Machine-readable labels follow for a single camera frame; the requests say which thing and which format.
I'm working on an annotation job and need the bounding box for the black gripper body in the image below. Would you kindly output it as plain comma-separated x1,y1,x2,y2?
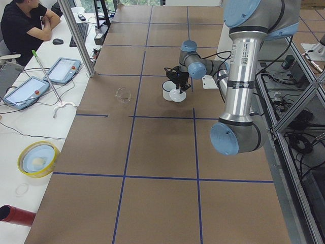
171,67,191,92

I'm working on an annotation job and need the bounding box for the white ceramic lid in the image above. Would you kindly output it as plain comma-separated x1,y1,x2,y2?
169,89,186,103

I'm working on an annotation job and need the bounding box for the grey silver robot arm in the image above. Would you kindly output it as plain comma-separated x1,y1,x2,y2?
166,1,301,155

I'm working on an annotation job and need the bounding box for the white enamel mug blue rim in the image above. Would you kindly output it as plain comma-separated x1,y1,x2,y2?
162,80,177,101

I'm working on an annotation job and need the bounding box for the black keyboard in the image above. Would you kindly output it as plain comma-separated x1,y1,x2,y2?
69,22,89,47

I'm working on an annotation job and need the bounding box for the teach pendant tablet far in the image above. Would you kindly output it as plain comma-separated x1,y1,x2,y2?
47,57,81,85

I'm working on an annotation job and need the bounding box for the teach pendant tablet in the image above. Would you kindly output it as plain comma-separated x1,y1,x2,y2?
3,76,50,110
47,57,81,85

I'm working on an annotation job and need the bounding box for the white curved plastic piece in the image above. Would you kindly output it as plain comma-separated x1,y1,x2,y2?
53,101,77,118

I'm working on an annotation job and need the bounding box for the black computer mouse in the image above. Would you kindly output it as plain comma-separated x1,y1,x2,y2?
52,38,64,45

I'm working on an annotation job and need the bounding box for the metal rod green tip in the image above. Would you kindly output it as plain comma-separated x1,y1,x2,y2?
31,49,63,105

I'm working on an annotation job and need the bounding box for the teach pendant tablet near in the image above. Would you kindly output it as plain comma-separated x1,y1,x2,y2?
3,76,50,110

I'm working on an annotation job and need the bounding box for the yellow rimmed bowl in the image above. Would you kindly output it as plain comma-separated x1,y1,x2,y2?
17,141,60,178

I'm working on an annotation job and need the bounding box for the person in black shirt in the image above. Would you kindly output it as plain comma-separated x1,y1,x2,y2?
1,0,60,66

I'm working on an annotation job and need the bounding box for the red cylinder tube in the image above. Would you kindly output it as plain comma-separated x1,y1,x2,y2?
1,205,36,227

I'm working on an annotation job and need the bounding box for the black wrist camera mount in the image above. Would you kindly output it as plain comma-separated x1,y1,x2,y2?
164,66,180,80

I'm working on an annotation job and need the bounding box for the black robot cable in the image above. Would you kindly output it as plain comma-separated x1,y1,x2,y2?
200,50,233,77

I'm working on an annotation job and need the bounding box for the aluminium frame post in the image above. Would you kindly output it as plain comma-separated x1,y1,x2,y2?
58,0,95,77

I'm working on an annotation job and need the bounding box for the aluminium side frame rail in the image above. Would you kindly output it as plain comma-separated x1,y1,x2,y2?
243,35,325,244

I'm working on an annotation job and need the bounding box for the clear rubber band ring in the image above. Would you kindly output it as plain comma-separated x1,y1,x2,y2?
15,183,30,197

